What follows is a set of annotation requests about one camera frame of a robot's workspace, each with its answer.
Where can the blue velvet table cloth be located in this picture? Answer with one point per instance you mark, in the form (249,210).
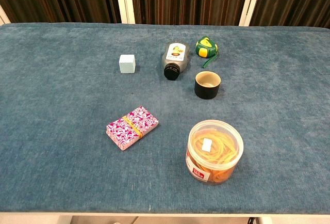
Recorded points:
(64,100)

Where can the pink patterned card deck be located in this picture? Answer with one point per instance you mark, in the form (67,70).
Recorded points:
(129,128)

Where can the yellow rubber band around deck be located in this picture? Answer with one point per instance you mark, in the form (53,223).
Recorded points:
(134,126)

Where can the clear jar of rubber bands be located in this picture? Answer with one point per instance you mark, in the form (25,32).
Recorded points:
(214,154)

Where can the grey bottle with black cap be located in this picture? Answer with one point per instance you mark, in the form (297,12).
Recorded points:
(175,58)

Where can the green yellow tape measure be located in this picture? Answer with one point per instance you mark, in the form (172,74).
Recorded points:
(206,47)

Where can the small black cup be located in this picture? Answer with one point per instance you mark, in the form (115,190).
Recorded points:
(207,88)

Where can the pale blue cube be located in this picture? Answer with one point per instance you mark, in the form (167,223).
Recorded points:
(127,64)

